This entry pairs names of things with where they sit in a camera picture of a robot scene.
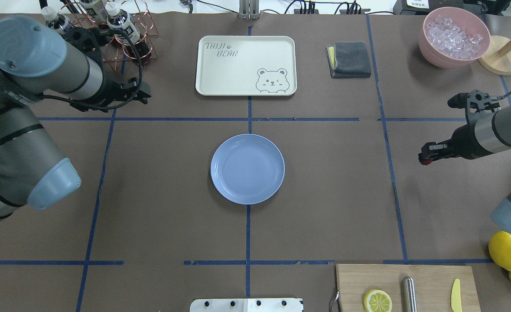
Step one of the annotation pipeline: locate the yellow lemon top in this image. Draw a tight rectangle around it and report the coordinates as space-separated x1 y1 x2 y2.
488 231 511 271

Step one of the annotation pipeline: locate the grey folded cloth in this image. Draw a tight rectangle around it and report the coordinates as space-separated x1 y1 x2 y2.
326 41 371 79

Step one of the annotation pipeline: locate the steel knife handle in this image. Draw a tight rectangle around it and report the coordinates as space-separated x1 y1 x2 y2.
402 276 418 312

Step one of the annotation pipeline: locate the wooden cup stand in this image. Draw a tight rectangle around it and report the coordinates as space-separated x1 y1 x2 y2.
478 34 511 76

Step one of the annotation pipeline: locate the yellow plastic knife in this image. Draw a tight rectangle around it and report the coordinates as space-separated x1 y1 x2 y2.
450 278 462 312

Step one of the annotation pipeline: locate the lemon half slice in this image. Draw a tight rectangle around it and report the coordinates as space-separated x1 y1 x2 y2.
362 289 393 312

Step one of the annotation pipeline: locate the cream bear tray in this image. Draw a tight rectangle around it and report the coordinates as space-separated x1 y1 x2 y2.
195 36 297 97

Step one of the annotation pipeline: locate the pink bowl of ice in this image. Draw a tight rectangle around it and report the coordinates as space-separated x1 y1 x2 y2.
419 6 491 69

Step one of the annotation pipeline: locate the wooden cutting board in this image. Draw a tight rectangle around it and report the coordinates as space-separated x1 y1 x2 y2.
336 264 481 312

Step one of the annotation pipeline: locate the dark sauce bottle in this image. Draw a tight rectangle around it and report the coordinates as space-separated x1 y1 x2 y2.
105 1 142 46

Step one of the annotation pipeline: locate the copper wire bottle rack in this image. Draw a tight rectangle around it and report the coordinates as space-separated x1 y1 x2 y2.
63 0 159 67

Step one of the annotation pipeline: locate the blue round plate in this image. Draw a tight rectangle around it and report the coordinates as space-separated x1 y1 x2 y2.
210 133 286 205

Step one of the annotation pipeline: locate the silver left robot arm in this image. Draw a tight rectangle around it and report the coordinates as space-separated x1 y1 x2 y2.
0 15 151 221

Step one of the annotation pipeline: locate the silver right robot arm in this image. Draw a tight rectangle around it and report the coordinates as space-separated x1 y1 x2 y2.
418 90 511 234

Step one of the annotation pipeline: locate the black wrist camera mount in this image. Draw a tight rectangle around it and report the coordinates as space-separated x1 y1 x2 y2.
447 90 501 125

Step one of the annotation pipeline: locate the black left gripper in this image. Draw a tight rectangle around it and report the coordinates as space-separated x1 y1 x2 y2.
101 78 152 107

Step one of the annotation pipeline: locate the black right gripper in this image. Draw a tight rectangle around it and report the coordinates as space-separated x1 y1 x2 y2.
418 138 462 166

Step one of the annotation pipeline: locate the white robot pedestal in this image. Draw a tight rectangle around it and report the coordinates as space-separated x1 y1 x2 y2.
189 298 304 312

